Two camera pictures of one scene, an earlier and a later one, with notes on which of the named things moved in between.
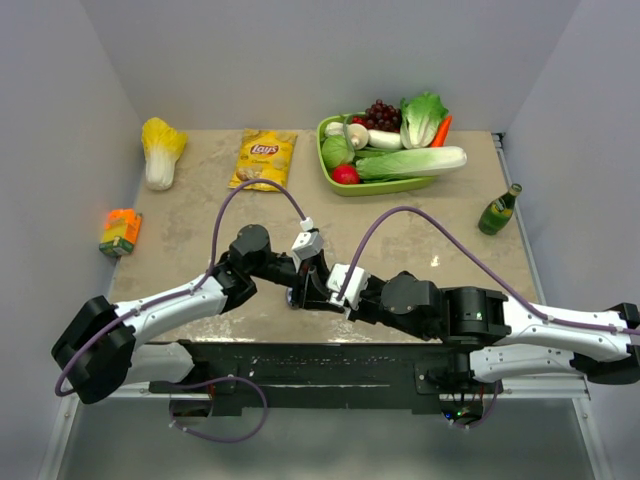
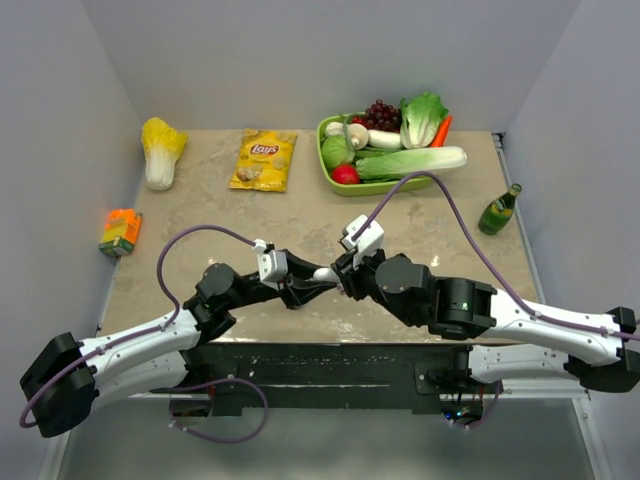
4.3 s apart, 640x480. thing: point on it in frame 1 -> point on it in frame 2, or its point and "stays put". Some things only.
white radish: [384, 139] stays put
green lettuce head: [421, 116] stays put
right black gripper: [359, 313] -> [349, 276]
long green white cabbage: [410, 164] stays put
